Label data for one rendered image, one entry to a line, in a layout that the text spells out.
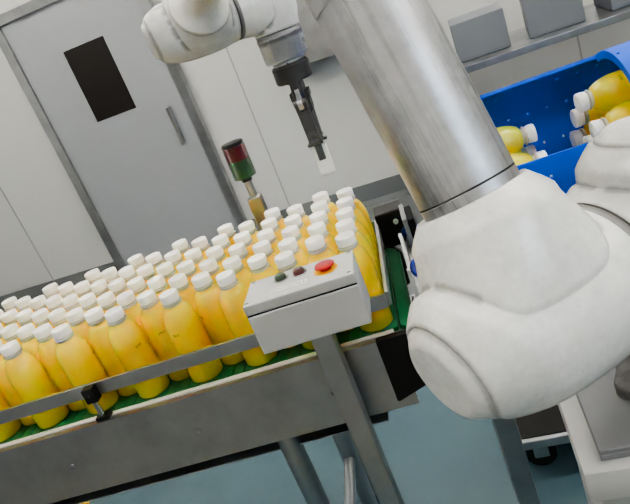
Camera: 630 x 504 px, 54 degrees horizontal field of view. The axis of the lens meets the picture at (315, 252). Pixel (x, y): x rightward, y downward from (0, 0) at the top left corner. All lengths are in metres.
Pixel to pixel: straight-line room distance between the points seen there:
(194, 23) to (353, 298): 0.53
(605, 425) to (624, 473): 0.05
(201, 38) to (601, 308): 0.80
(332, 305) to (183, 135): 3.99
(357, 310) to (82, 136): 4.40
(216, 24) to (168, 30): 0.08
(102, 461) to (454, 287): 1.07
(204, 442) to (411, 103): 0.98
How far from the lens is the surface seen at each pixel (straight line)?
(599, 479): 0.73
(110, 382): 1.38
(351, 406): 1.20
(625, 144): 0.68
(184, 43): 1.15
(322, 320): 1.07
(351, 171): 4.80
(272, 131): 4.81
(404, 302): 1.33
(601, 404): 0.77
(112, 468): 1.50
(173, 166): 5.06
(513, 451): 1.60
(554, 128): 1.51
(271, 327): 1.08
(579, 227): 0.60
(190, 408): 1.34
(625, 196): 0.67
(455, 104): 0.58
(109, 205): 5.40
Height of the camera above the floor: 1.51
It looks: 21 degrees down
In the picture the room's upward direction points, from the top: 22 degrees counter-clockwise
